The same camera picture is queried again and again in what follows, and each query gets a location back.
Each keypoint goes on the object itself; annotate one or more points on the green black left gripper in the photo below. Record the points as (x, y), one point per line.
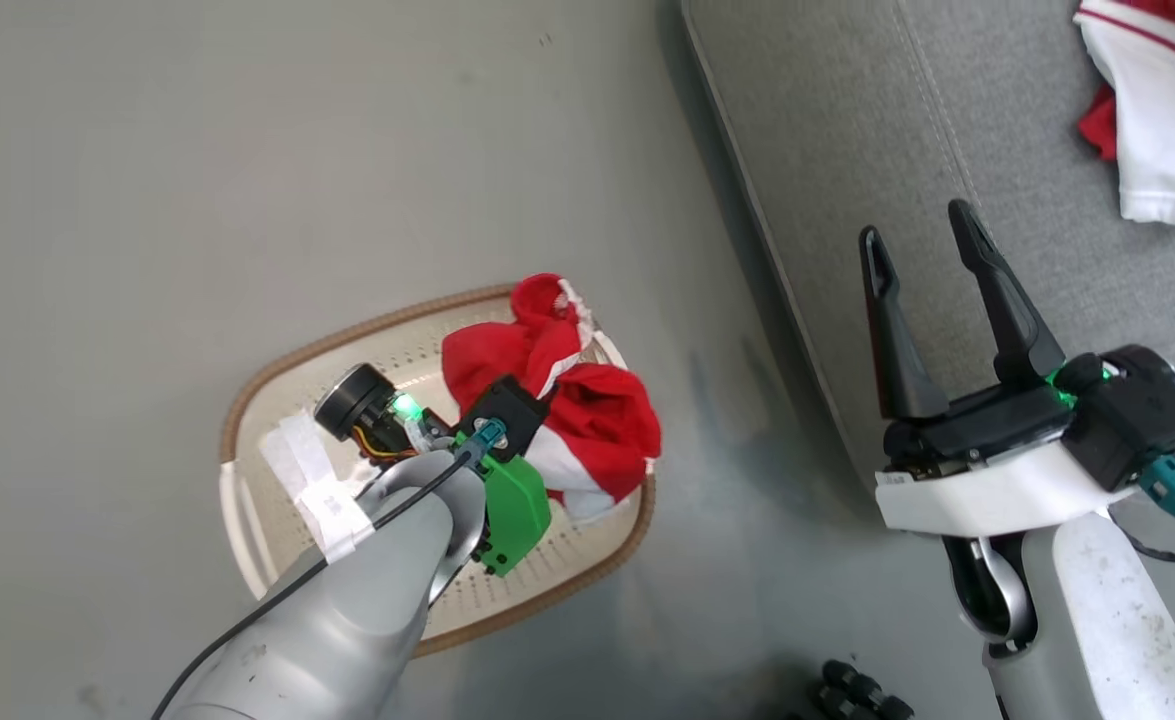
(517, 505)

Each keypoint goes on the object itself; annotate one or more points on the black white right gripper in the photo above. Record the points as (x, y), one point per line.
(997, 480)

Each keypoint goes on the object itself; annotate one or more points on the red white garment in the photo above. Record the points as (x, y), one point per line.
(597, 420)

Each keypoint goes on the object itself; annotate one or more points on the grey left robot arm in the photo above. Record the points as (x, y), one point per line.
(347, 620)

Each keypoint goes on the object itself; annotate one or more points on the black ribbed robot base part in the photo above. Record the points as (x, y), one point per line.
(862, 690)

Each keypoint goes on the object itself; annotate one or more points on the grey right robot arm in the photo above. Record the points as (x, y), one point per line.
(1097, 630)

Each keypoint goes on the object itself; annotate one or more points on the grey fabric sofa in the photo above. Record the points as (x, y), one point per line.
(847, 150)

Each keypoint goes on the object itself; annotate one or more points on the white red shirt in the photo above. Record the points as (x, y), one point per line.
(1162, 130)

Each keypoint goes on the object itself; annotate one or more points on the beige plastic laundry basket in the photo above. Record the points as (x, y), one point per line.
(537, 590)

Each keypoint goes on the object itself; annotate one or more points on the white tape strip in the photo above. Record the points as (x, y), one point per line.
(322, 490)

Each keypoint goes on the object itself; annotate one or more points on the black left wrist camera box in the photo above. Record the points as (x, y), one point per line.
(512, 410)

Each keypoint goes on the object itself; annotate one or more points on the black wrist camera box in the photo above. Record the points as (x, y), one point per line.
(1137, 420)
(512, 410)

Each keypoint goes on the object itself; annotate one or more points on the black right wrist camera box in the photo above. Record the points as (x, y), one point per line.
(1137, 420)

